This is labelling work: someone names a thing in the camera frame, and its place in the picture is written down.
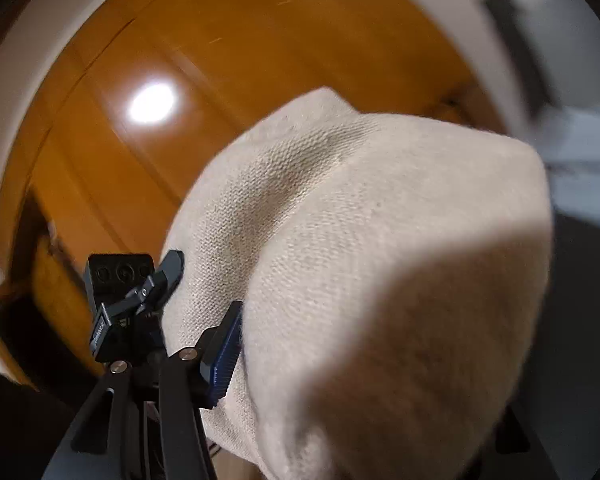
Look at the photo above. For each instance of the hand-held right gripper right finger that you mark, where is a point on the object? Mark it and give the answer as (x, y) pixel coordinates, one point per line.
(512, 440)

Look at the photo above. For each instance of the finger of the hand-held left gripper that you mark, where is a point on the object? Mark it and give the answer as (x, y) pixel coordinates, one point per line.
(167, 280)

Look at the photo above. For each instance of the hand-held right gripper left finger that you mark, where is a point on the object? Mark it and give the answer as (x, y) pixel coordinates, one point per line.
(225, 350)

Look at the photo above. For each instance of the beige knitted sweater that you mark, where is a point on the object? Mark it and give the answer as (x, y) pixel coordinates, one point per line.
(380, 260)

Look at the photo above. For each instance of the person's left forearm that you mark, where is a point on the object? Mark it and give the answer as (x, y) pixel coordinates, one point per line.
(20, 425)

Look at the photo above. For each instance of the orange wooden wardrobe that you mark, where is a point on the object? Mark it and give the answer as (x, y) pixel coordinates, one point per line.
(255, 60)

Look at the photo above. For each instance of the light blue garment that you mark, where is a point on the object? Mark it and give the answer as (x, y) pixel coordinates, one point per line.
(580, 145)

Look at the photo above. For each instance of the blue yellow grey armchair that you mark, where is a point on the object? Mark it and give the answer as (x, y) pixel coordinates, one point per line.
(520, 50)

